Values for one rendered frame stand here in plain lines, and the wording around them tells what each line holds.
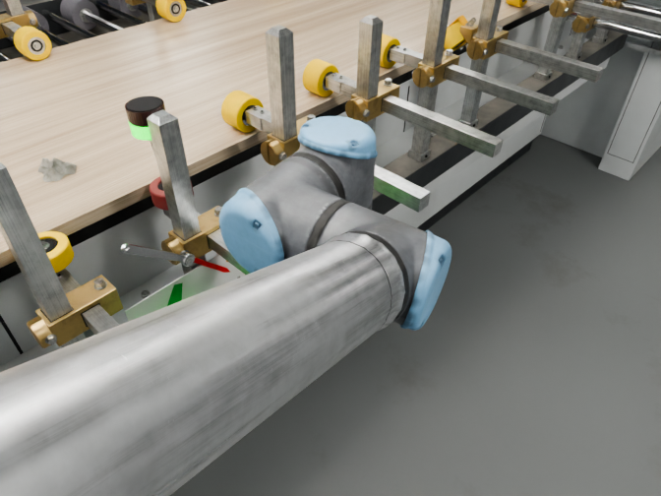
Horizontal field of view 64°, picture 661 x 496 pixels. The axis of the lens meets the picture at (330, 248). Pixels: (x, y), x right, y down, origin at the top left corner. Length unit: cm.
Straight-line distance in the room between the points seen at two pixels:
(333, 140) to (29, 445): 45
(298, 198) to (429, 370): 140
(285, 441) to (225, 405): 143
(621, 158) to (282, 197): 262
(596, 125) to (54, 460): 306
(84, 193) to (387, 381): 114
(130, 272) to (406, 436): 96
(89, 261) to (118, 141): 27
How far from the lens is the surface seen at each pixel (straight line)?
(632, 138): 298
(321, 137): 60
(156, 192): 106
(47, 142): 132
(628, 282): 243
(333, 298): 35
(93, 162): 120
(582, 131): 320
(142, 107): 90
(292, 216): 51
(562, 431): 186
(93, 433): 23
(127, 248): 84
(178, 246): 99
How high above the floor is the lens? 149
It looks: 41 degrees down
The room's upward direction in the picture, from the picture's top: 1 degrees clockwise
